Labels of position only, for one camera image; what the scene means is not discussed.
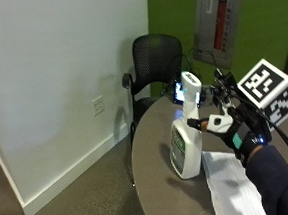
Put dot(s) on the red fire extinguisher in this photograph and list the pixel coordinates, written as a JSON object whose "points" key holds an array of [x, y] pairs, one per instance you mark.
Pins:
{"points": [[221, 24]]}

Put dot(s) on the metal fire extinguisher cabinet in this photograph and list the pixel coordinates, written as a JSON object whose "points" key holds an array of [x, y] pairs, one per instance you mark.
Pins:
{"points": [[204, 19]]}

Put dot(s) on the white wall outlet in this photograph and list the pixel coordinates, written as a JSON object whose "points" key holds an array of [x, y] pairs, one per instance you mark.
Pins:
{"points": [[97, 105]]}

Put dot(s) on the white cube with black markers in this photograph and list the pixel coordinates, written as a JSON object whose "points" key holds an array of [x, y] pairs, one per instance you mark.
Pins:
{"points": [[266, 84]]}

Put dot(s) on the black mesh office chair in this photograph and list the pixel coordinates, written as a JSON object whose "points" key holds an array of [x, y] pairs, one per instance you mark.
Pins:
{"points": [[157, 59]]}

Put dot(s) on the white spray bottle green label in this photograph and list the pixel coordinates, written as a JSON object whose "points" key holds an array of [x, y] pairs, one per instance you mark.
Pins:
{"points": [[187, 144]]}

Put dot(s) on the white paper towel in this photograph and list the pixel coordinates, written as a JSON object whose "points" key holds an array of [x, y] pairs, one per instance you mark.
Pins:
{"points": [[230, 184]]}

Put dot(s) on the black device with lit screen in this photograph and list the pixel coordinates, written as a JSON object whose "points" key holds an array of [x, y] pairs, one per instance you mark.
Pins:
{"points": [[178, 93]]}

